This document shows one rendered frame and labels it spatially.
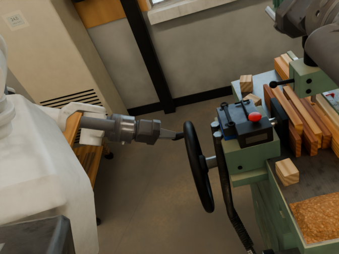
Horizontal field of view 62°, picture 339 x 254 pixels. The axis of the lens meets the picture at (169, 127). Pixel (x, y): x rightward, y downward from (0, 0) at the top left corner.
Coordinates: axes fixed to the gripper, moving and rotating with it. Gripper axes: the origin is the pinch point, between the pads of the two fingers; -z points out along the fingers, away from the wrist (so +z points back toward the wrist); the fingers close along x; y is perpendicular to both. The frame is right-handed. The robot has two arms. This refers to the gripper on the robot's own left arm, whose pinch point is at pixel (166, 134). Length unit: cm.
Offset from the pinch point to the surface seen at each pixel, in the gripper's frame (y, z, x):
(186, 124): 0.1, -3.7, 10.4
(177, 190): -2, -30, -95
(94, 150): 27, 27, -124
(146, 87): 85, -7, -123
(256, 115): -3.6, -14.7, 29.8
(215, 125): -2.5, -9.3, 18.6
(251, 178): -15.7, -19.2, 18.2
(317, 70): 6.0, -26.1, 38.0
